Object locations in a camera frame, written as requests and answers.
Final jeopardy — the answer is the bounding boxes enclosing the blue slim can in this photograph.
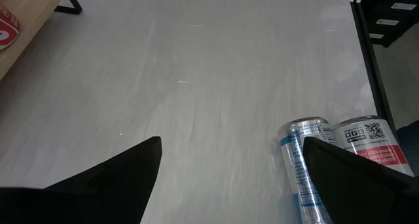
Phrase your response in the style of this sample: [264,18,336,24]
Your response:
[278,117,338,224]

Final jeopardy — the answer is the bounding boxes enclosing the person's leg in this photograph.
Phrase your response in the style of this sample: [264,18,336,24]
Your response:
[395,121,419,177]

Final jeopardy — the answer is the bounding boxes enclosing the black case with white labels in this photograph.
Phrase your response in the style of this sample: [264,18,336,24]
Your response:
[356,0,419,48]

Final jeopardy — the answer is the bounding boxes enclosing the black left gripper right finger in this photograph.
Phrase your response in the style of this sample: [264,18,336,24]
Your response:
[302,137,419,224]

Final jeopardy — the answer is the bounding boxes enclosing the red Coca-Cola can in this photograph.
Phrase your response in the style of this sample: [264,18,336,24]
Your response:
[0,3,21,52]

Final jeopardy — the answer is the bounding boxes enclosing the white Celsius peach can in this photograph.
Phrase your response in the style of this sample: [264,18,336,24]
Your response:
[332,115,416,177]

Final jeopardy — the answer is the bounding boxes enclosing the wooden shelf with black legs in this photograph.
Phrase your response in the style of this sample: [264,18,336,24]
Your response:
[0,0,82,81]

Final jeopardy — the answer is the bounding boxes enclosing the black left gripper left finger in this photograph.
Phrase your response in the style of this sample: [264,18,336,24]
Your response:
[0,136,163,224]

